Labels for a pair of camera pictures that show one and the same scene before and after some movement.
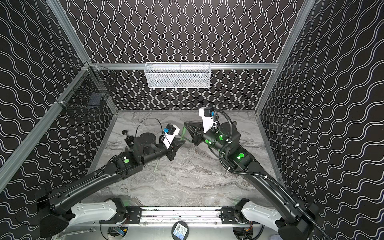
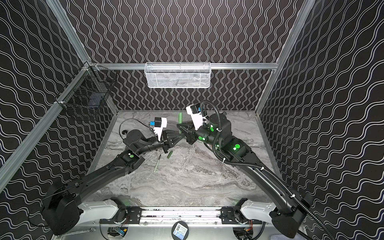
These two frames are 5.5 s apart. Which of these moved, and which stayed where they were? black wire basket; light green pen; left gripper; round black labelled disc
Moved: left gripper
Stayed: round black labelled disc; black wire basket; light green pen
